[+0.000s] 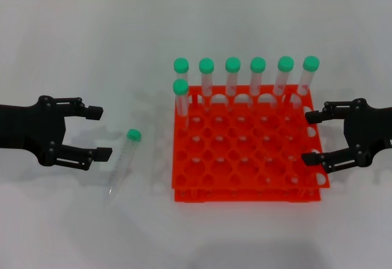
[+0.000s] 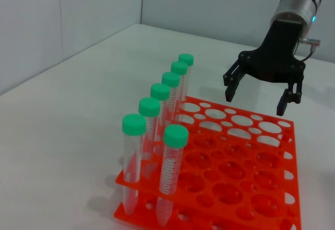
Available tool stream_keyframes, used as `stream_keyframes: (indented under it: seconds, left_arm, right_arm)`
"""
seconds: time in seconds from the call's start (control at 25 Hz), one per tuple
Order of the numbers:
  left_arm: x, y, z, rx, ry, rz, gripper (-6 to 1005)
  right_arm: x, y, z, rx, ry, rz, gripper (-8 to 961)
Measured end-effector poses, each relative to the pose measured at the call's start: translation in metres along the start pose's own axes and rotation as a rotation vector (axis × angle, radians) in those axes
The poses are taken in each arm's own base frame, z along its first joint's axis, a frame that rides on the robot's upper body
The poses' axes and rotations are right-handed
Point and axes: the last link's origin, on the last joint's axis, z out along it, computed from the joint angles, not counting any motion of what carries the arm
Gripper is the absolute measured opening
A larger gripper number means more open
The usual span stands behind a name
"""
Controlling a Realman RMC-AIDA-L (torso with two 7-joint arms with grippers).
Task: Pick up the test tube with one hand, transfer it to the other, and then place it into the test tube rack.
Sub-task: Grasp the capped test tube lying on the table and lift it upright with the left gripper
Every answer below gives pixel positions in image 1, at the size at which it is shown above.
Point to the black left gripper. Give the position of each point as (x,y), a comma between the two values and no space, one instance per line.
(33,128)

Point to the orange test tube rack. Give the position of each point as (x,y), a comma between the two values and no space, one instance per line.
(248,198)

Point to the clear test tube green cap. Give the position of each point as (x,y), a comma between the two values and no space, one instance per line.
(311,63)
(258,64)
(206,65)
(134,134)
(180,87)
(233,64)
(181,65)
(285,63)

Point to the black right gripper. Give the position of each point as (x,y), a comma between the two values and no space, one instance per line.
(367,128)

